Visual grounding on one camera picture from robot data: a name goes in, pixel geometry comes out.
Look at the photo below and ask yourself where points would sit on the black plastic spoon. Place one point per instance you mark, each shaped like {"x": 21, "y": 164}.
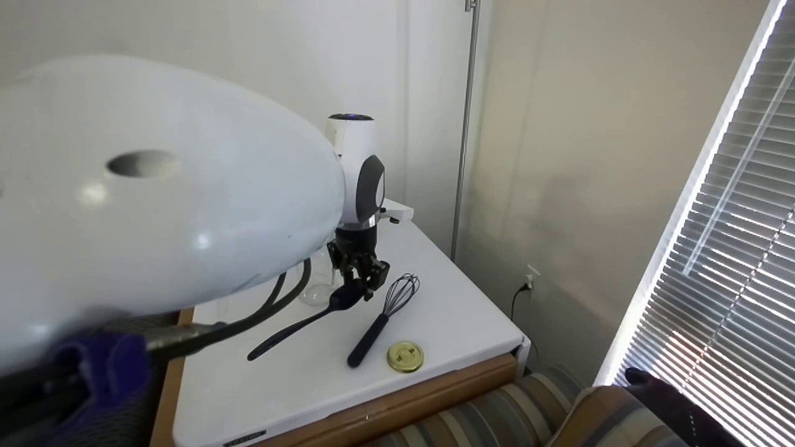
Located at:
{"x": 299, "y": 325}

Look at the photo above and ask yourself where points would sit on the gold metal jar lid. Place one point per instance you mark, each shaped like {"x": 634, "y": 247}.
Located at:
{"x": 406, "y": 355}

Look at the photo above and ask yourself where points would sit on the thin white wall conduit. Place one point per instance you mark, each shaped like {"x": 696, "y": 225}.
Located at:
{"x": 465, "y": 124}

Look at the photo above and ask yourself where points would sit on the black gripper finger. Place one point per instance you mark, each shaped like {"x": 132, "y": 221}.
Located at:
{"x": 343, "y": 269}
{"x": 378, "y": 274}

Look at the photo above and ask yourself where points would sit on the black perforated object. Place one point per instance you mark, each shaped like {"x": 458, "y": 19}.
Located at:
{"x": 679, "y": 411}

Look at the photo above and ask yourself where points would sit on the white window blinds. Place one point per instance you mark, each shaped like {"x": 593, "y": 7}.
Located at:
{"x": 728, "y": 289}

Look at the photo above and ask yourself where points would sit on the wall outlet with plug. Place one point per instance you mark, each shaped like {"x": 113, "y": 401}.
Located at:
{"x": 528, "y": 284}

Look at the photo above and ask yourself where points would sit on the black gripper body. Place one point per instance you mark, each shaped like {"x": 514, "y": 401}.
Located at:
{"x": 359, "y": 245}

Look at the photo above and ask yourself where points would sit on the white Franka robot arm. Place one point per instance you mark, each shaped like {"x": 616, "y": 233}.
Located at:
{"x": 164, "y": 189}

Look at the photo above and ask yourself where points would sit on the white table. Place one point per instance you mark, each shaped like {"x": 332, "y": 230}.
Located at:
{"x": 412, "y": 401}

